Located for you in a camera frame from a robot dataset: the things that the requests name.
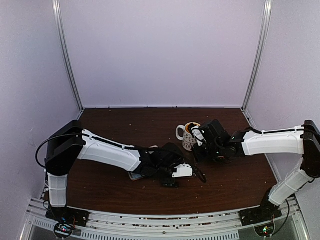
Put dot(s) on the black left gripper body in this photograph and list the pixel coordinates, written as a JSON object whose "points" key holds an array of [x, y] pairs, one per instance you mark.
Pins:
{"points": [[163, 171]]}

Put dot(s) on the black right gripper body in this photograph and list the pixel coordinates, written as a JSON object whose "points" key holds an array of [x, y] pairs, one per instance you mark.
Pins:
{"points": [[213, 151]]}

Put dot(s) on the aluminium left corner post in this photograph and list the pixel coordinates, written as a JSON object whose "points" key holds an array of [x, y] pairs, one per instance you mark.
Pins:
{"points": [[65, 53]]}

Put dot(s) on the white floral mug yellow inside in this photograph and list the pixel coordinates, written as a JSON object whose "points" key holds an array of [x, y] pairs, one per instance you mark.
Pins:
{"points": [[183, 134]]}

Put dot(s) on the aluminium corner post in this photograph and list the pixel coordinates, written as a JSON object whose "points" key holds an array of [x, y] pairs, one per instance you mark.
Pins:
{"points": [[65, 53], [264, 30]]}

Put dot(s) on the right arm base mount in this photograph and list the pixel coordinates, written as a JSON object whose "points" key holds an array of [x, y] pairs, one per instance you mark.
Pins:
{"points": [[262, 218]]}

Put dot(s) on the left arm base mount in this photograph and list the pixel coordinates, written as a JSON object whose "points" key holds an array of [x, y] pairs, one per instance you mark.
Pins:
{"points": [[67, 220]]}

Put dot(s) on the pink glasses case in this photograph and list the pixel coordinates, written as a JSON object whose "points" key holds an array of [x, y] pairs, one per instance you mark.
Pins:
{"points": [[137, 175]]}

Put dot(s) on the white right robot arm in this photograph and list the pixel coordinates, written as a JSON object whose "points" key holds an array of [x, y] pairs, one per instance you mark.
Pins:
{"points": [[302, 140]]}

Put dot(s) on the aluminium right corner post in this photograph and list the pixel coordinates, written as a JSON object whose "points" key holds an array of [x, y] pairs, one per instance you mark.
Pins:
{"points": [[264, 30]]}

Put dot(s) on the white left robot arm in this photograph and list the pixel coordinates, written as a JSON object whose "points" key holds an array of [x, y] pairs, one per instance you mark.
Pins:
{"points": [[72, 142]]}

